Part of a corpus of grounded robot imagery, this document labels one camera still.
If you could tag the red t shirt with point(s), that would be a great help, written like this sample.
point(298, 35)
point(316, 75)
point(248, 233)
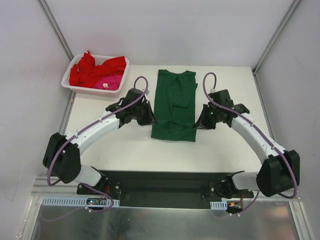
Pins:
point(86, 73)

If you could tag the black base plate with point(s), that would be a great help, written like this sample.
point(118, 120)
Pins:
point(179, 190)

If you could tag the left aluminium rail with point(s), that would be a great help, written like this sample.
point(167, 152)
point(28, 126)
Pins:
point(41, 188)

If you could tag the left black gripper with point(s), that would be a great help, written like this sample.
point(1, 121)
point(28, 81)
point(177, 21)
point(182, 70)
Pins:
point(145, 114)

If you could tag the left white cable duct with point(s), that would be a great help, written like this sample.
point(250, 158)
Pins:
point(79, 202)

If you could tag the pink t shirt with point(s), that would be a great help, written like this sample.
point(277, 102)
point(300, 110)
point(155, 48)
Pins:
point(110, 83)

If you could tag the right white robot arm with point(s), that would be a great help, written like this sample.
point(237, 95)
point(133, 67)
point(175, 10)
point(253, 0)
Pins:
point(280, 168)

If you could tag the right white cable duct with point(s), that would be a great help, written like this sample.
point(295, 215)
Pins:
point(219, 205)

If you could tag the white cable duct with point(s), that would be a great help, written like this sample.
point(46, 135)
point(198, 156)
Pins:
point(219, 205)
point(79, 202)

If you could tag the green t shirt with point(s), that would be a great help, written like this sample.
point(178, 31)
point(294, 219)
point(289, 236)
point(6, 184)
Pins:
point(174, 106)

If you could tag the aluminium frame post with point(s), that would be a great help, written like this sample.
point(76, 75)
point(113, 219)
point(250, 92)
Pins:
point(294, 5)
point(55, 28)

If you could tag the white plastic basket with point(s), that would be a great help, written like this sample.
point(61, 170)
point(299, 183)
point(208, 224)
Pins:
point(93, 91)

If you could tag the left aluminium frame post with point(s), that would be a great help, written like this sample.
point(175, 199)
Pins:
point(55, 28)

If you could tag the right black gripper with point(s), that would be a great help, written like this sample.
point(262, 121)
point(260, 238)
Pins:
point(206, 117)

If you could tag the right aluminium frame post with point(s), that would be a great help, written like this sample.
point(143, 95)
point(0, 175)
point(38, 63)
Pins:
point(294, 5)

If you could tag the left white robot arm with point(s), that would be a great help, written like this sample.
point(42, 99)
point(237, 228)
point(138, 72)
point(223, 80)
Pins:
point(62, 157)

